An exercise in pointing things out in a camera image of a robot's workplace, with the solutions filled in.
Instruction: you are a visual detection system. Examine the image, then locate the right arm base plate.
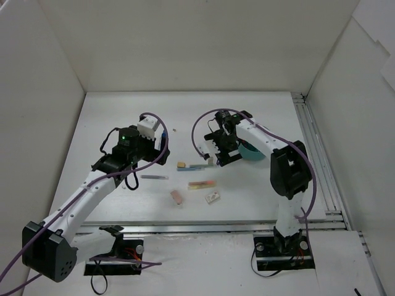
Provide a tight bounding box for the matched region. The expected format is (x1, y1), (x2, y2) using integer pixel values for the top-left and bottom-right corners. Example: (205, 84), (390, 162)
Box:
(252, 234), (315, 274)

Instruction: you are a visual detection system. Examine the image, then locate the small clear blue bottle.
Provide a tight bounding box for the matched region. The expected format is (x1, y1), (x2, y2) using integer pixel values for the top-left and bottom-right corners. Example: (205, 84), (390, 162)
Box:
(158, 131), (167, 151)

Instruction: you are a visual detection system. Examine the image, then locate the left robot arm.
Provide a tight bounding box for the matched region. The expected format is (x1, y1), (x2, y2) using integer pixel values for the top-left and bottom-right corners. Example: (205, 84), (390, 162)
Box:
(22, 126), (170, 282)

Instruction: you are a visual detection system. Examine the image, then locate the aluminium frame rail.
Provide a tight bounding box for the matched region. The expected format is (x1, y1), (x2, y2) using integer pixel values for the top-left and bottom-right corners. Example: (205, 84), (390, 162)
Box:
(291, 92), (352, 231)

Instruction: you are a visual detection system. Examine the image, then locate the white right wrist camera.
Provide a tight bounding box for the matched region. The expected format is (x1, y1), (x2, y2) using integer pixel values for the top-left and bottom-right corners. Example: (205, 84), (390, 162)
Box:
(197, 142), (210, 160)

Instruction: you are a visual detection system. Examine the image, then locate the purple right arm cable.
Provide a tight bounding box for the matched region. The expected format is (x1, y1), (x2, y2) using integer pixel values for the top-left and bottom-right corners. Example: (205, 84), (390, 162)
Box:
(191, 107), (318, 228)

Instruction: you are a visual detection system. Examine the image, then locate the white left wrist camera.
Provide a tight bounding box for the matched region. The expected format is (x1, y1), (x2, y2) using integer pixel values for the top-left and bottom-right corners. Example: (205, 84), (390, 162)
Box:
(137, 115), (159, 141)

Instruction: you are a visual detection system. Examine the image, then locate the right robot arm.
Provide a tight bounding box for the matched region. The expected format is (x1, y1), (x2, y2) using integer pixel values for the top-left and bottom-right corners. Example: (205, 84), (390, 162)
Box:
(204, 110), (316, 255)

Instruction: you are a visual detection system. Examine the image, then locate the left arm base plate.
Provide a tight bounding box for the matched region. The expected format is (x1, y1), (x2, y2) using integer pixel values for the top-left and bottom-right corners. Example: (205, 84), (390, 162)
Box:
(83, 239), (144, 276)

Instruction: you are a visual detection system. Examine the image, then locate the pink eraser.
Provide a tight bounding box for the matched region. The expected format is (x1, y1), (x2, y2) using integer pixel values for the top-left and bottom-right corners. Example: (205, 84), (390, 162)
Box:
(170, 190), (183, 205)

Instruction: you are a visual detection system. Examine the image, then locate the blue green flat ruler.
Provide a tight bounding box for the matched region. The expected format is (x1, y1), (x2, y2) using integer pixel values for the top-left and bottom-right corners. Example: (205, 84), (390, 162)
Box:
(177, 164), (216, 171)

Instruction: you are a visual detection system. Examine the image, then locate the orange yellow highlighter pack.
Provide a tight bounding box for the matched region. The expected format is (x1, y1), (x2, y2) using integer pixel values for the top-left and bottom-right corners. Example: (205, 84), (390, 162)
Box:
(188, 180), (217, 190)

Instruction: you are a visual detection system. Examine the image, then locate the teal round desk organizer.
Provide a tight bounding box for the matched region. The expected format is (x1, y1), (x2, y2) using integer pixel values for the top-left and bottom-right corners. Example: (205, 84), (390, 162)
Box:
(238, 141), (265, 162)

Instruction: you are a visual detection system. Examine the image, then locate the white patterned eraser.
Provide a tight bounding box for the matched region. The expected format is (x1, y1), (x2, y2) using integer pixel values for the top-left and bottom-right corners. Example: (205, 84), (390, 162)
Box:
(205, 191), (220, 205)

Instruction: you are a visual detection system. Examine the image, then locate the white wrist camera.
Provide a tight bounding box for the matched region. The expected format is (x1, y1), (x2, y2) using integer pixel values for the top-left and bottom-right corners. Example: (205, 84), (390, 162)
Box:
(197, 142), (210, 160)
(137, 115), (159, 141)

